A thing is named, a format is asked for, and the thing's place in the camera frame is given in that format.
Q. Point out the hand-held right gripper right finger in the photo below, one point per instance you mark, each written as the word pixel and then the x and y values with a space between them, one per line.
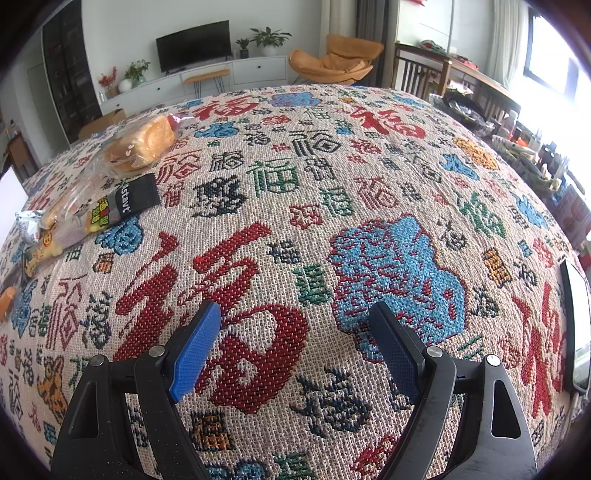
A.
pixel 397 355

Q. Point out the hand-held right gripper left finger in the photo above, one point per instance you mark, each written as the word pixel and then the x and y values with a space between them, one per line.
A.
pixel 196 350

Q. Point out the black snack packet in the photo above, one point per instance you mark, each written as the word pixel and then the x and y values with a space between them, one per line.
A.
pixel 136 196

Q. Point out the yellow cartoon snack packet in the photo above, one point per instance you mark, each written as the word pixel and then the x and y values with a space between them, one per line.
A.
pixel 46 251

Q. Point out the clear bagged pastry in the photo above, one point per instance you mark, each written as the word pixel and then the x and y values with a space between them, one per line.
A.
pixel 76 201

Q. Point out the orange bun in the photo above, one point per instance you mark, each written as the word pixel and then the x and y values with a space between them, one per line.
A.
pixel 6 302

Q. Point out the silver snack packet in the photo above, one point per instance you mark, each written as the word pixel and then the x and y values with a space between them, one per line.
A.
pixel 30 226

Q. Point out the bagged bread loaf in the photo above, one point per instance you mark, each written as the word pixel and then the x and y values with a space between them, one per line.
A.
pixel 152 136

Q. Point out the red snack packet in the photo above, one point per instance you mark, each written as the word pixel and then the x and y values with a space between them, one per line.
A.
pixel 181 120

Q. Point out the printed woven blanket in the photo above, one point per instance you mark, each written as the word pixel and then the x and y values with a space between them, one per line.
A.
pixel 295 230

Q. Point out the black tablet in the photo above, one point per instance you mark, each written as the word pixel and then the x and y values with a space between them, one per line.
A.
pixel 577 323

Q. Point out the cluttered basket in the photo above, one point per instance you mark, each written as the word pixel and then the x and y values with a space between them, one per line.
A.
pixel 531 161

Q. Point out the cardboard box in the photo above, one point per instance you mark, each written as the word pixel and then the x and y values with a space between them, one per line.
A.
pixel 113 116

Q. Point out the wooden side table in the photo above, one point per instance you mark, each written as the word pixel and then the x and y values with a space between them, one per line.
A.
pixel 23 157

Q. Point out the white round vase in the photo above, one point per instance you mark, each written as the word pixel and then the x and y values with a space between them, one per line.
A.
pixel 125 86

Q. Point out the wooden stool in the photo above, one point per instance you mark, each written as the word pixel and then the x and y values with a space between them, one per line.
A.
pixel 205 76

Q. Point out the wooden dining table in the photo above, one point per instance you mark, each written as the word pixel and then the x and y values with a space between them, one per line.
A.
pixel 485 87

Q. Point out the red flower arrangement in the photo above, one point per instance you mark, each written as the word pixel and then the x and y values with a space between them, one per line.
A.
pixel 108 81

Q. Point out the green plant in pot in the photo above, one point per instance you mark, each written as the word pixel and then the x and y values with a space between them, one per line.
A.
pixel 137 71

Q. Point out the dark wooden chair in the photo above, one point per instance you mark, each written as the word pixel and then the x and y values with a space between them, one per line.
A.
pixel 418 69

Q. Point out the white television cabinet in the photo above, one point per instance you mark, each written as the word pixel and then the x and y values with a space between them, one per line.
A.
pixel 258 69

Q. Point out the orange lounge chair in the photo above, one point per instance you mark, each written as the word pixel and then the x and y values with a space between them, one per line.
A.
pixel 337 60

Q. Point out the black television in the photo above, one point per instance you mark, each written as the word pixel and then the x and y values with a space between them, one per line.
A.
pixel 194 46

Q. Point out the small potted plant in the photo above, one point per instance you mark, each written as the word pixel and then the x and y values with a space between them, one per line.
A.
pixel 243 48

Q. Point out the dark display cabinet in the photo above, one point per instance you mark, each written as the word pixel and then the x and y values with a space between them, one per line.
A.
pixel 69 69

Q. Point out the large potted plant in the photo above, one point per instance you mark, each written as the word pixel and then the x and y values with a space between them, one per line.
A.
pixel 270 39

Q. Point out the grey curtain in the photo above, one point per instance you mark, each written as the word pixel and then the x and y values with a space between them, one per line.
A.
pixel 364 18

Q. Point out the window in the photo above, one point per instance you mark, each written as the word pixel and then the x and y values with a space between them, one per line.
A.
pixel 554 55

